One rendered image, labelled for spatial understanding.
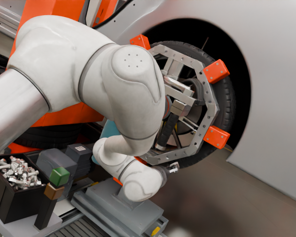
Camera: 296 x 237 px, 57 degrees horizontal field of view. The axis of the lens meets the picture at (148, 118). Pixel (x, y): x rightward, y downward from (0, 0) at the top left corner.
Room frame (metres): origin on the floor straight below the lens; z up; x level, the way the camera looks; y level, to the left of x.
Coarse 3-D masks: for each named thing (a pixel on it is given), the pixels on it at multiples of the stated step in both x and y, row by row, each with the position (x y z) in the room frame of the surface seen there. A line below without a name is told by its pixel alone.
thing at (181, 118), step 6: (156, 60) 1.41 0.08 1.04; (162, 60) 1.43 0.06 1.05; (162, 66) 1.57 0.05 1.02; (162, 120) 1.37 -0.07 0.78; (180, 120) 1.33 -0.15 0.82; (192, 120) 1.33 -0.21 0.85; (162, 126) 1.36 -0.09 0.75; (174, 126) 1.35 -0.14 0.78; (192, 126) 1.31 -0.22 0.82; (198, 126) 1.30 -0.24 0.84; (174, 132) 1.33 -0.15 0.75; (156, 138) 1.38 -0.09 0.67; (174, 138) 1.33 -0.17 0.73; (168, 144) 1.54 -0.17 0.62; (180, 144) 1.33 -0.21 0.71; (156, 150) 1.34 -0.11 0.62; (162, 150) 1.36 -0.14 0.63; (168, 150) 1.36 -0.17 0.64
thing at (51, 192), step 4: (48, 184) 0.71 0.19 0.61; (48, 188) 0.70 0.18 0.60; (52, 188) 0.70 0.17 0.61; (60, 188) 0.71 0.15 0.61; (44, 192) 0.71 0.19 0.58; (48, 192) 0.70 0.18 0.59; (52, 192) 0.70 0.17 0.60; (56, 192) 0.70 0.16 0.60; (60, 192) 0.72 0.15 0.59; (48, 196) 0.70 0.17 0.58; (52, 196) 0.69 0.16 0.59; (56, 196) 0.71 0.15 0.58; (60, 196) 0.72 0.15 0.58
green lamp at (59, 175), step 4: (56, 168) 0.72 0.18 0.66; (60, 168) 0.73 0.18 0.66; (52, 172) 0.71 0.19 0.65; (56, 172) 0.70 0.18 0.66; (60, 172) 0.71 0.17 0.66; (64, 172) 0.72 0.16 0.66; (68, 172) 0.72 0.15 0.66; (52, 176) 0.70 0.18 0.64; (56, 176) 0.70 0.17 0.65; (60, 176) 0.69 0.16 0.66; (64, 176) 0.71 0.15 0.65; (68, 176) 0.72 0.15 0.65; (52, 180) 0.70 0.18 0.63; (56, 180) 0.70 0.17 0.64; (60, 180) 0.70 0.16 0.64; (64, 180) 0.71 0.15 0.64; (56, 184) 0.69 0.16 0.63; (60, 184) 0.70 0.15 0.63
